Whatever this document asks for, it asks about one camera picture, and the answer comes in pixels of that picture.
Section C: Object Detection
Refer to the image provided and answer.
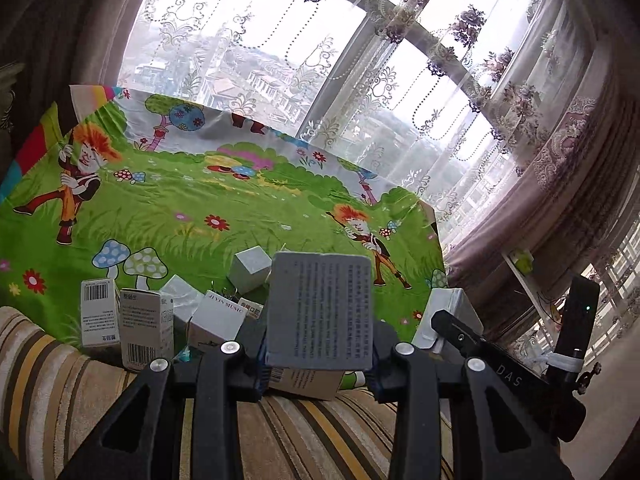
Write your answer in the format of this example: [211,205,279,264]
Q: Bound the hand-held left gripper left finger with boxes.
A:
[57,320,271,480]

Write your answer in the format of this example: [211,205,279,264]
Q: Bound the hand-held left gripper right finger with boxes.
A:
[369,322,576,480]

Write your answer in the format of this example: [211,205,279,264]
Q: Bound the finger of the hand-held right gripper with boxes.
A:
[431,310,490,361]

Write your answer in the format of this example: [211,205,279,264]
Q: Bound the white tall carton box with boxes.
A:
[414,287,485,355]

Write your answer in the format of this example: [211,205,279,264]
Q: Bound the grey box with printed text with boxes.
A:
[264,252,376,373]

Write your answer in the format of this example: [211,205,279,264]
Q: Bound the white medicine box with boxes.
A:
[119,288,175,373]
[81,278,122,348]

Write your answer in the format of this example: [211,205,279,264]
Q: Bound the brown cardboard box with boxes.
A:
[267,366,347,402]

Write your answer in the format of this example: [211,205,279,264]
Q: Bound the white shelf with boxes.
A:
[501,250,568,343]

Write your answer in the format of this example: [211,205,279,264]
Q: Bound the white box with small lettering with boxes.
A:
[188,290,247,349]

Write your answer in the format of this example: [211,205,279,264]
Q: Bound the green small package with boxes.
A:
[509,248,535,275]

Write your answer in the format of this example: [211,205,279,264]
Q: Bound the grey cube box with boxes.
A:
[228,245,274,294]

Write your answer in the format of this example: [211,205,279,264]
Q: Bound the plain white box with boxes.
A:
[160,275,202,332]

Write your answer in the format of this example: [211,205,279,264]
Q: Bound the mauve patterned drape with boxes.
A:
[442,0,640,341]

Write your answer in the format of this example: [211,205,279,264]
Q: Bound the cartoon printed green blanket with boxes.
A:
[0,85,447,361]

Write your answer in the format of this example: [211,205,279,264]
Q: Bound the white lace curtain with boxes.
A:
[117,0,606,246]

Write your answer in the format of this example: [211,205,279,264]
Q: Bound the mauve plain drape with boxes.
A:
[0,0,168,136]

